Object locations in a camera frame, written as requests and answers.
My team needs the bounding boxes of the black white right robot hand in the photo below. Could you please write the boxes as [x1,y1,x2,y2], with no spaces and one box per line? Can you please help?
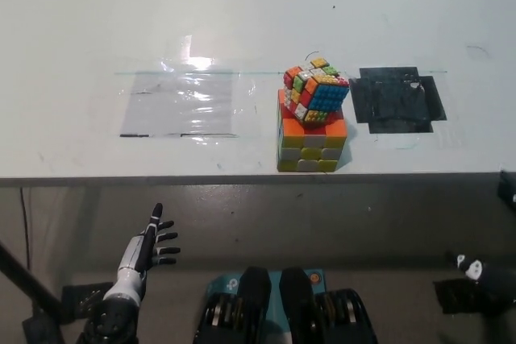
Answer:
[443,251,516,315]

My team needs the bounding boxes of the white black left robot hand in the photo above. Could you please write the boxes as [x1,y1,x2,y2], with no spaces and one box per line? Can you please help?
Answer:
[102,202,182,308]

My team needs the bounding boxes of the small studded multicolour puzzle cube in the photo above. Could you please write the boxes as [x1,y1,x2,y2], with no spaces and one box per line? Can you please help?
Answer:
[281,56,350,126]

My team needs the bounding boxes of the large orange red puzzle cube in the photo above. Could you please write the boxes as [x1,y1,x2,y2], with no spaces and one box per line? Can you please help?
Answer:
[275,88,349,173]

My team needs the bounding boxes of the plain black floor marker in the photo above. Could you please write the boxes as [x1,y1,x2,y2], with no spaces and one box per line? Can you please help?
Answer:
[433,278,487,316]

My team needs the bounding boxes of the black floor marker with white dots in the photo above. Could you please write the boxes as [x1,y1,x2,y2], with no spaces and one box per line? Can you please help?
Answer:
[60,281,114,324]

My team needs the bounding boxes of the black slanted pole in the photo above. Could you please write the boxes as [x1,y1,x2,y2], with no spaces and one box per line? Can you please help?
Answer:
[0,238,65,325]

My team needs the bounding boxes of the black stand base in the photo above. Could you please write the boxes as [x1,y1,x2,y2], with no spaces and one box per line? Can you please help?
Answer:
[22,313,68,344]

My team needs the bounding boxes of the clear plastic sheet over grey square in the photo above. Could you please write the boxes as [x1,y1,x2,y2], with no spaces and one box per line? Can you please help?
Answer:
[114,33,260,140]

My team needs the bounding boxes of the black tape patch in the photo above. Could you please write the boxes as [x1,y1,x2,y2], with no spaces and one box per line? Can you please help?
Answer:
[348,64,448,135]

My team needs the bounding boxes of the thin black cable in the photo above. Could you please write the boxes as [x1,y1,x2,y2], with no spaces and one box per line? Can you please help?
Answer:
[19,187,31,269]

